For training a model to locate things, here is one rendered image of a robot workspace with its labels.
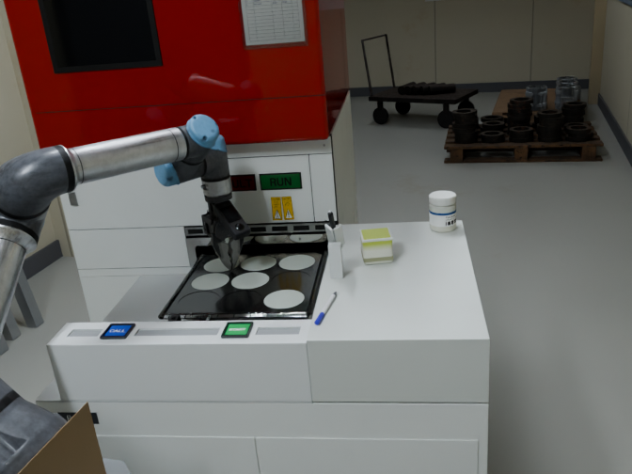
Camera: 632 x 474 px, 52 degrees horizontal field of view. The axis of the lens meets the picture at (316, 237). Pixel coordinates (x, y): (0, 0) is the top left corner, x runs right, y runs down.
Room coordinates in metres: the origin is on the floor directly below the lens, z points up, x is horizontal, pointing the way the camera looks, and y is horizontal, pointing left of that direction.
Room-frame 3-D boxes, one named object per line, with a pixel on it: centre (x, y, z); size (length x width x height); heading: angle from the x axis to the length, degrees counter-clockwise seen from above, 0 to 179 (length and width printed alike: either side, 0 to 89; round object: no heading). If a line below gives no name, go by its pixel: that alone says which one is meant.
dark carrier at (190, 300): (1.55, 0.18, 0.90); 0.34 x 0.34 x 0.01; 81
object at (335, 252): (1.40, -0.04, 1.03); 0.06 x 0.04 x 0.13; 171
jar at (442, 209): (1.63, -0.34, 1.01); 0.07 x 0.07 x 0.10
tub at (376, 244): (1.47, -0.15, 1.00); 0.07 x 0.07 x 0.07; 0
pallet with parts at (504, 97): (7.02, -2.52, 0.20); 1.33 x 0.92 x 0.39; 162
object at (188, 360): (1.20, 0.30, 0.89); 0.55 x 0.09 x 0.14; 81
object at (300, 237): (1.76, 0.16, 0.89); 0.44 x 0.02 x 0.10; 81
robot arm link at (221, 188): (1.63, 0.25, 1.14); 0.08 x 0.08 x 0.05
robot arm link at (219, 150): (1.62, 0.25, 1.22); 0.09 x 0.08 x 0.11; 133
